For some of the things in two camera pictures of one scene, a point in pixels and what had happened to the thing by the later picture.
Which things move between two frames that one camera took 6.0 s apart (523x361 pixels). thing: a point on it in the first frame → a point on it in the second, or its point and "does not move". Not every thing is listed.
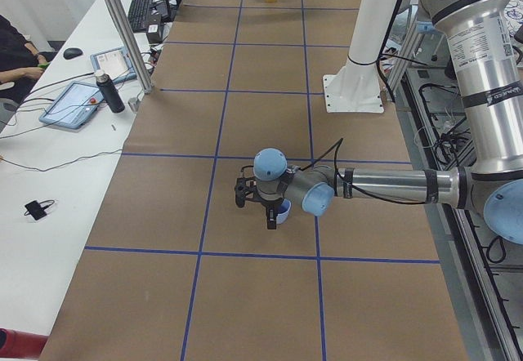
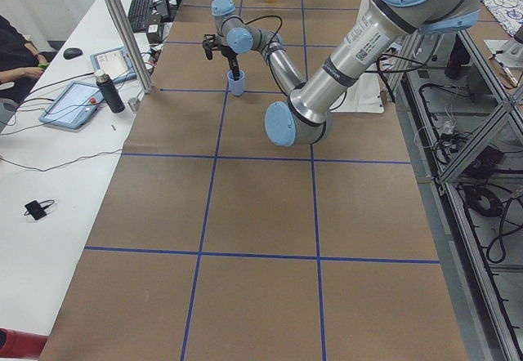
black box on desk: x=154 y=32 does not move
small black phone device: x=35 y=209 does not move
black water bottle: x=109 y=91 does not move
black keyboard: x=139 y=13 does not move
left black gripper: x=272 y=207 → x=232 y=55
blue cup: x=285 y=207 → x=236 y=86
